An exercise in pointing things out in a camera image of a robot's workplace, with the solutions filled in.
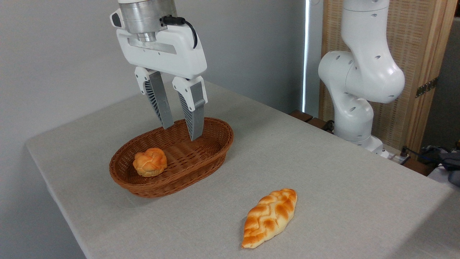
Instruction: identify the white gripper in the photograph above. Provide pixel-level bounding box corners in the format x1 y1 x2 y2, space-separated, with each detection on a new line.
110 9 208 141

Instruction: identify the long braided bread loaf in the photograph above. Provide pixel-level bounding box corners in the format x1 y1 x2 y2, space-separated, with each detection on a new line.
241 188 298 249

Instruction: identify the round orange bread bun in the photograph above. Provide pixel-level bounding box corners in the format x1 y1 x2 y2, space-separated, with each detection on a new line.
133 147 168 177

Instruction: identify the brown wicker oval basket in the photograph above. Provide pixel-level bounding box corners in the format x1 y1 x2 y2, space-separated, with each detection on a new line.
109 117 234 198

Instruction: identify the grey linen tablecloth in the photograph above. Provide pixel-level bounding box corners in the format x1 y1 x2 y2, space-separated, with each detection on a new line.
25 76 460 259

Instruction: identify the wooden woven screen panel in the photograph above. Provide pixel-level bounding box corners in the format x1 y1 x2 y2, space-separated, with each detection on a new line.
319 0 459 155

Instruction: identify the metal hinge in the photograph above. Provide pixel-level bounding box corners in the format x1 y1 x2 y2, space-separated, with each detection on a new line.
416 77 439 98

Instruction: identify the dark grey bag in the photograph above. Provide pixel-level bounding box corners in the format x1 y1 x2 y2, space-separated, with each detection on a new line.
419 144 460 187

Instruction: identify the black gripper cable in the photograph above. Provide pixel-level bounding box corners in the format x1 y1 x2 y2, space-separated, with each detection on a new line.
160 15 198 49

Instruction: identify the thin black cable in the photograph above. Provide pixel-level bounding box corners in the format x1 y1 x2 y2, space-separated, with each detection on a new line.
401 146 448 164

